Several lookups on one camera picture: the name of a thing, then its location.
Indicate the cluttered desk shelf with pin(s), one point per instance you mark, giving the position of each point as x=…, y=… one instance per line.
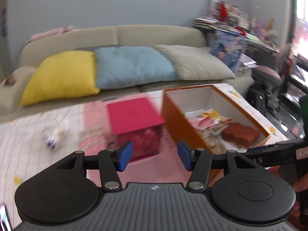
x=226, y=18

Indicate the grey-green cushion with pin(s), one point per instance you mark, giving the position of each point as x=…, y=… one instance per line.
x=195, y=64

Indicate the light blue cushion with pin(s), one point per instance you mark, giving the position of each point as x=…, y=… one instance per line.
x=121, y=67

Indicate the rust red sponge cloth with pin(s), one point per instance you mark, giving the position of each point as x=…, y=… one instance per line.
x=240, y=135

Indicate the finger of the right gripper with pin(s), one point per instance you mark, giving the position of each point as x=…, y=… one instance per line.
x=265, y=159
x=279, y=145

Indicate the cellophane white bundle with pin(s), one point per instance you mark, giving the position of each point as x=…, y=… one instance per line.
x=56, y=132

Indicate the pink plush on sofa back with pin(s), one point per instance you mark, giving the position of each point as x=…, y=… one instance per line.
x=49, y=33

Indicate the blue anime print cushion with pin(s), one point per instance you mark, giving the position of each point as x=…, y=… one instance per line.
x=229, y=47

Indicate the pink restaurant mat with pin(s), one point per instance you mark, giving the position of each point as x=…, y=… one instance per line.
x=163, y=167

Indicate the pink office chair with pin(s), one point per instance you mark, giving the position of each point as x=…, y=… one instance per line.
x=274, y=76

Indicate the person's right hand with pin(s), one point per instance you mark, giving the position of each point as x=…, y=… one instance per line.
x=301, y=184

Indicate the red lidded candy box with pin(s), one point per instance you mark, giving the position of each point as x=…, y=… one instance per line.
x=137, y=121

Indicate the brown knotted rope toy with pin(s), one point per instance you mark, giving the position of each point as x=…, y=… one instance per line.
x=213, y=142

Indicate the beige fabric sofa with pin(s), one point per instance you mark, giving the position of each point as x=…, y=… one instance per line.
x=34, y=53

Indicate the pale pink cloth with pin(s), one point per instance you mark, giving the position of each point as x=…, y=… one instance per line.
x=202, y=123

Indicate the orange white cardboard box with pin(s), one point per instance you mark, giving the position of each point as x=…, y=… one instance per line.
x=181, y=104

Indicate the checked fruit print tablecloth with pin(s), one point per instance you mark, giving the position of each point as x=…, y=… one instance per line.
x=23, y=153

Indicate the yellow snack packet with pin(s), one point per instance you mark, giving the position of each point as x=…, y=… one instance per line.
x=216, y=116

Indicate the yellow cushion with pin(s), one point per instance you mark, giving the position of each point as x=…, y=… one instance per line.
x=67, y=75

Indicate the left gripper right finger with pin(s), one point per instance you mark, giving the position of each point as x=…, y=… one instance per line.
x=239, y=188

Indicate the black backpack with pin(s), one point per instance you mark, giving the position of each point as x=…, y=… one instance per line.
x=257, y=97

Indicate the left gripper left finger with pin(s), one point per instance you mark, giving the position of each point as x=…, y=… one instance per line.
x=72, y=187

